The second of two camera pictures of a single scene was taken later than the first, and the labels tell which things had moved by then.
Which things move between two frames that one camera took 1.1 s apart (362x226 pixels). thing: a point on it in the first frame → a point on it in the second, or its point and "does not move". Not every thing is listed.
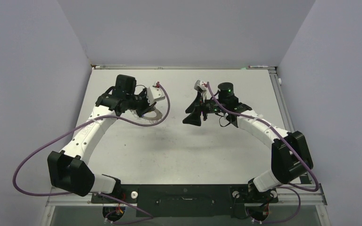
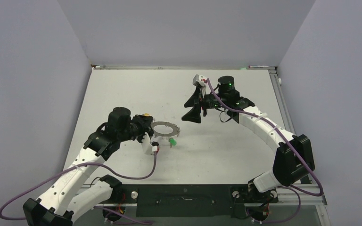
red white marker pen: [255, 66] does not move
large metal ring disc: [158, 116] → [164, 129]
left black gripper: [147, 108] → [144, 122]
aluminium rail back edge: [174, 67] does not move
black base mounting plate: [192, 200] does not move
